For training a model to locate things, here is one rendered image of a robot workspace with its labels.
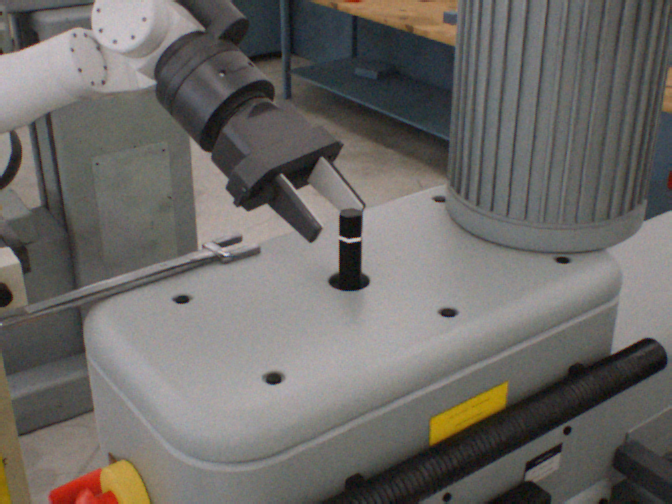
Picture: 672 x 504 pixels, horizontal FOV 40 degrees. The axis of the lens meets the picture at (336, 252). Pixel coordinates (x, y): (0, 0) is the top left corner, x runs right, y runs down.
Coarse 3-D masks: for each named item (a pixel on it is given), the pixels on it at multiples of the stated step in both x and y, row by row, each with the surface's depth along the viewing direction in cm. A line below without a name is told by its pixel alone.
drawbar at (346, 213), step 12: (348, 216) 79; (360, 216) 79; (348, 228) 79; (360, 228) 79; (348, 252) 80; (360, 252) 80; (348, 264) 80; (360, 264) 81; (348, 276) 81; (360, 276) 82; (348, 288) 82; (360, 288) 82
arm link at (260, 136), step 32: (224, 64) 82; (192, 96) 81; (224, 96) 80; (256, 96) 83; (192, 128) 82; (224, 128) 80; (256, 128) 81; (288, 128) 82; (320, 128) 84; (224, 160) 81; (256, 160) 78; (288, 160) 79; (256, 192) 80
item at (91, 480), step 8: (96, 472) 86; (72, 480) 86; (80, 480) 85; (88, 480) 86; (96, 480) 86; (56, 488) 85; (64, 488) 85; (72, 488) 85; (80, 488) 85; (88, 488) 85; (96, 488) 86; (48, 496) 84; (56, 496) 84; (64, 496) 84; (72, 496) 84
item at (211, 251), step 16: (224, 240) 88; (240, 240) 89; (192, 256) 85; (208, 256) 85; (224, 256) 85; (240, 256) 86; (144, 272) 82; (160, 272) 82; (176, 272) 83; (80, 288) 80; (96, 288) 80; (112, 288) 80; (128, 288) 81; (32, 304) 77; (48, 304) 77; (64, 304) 77; (80, 304) 78; (0, 320) 75; (16, 320) 75; (32, 320) 76
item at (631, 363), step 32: (640, 352) 87; (576, 384) 83; (608, 384) 84; (512, 416) 79; (544, 416) 79; (576, 416) 82; (448, 448) 75; (480, 448) 76; (512, 448) 78; (352, 480) 72; (384, 480) 71; (416, 480) 72; (448, 480) 74
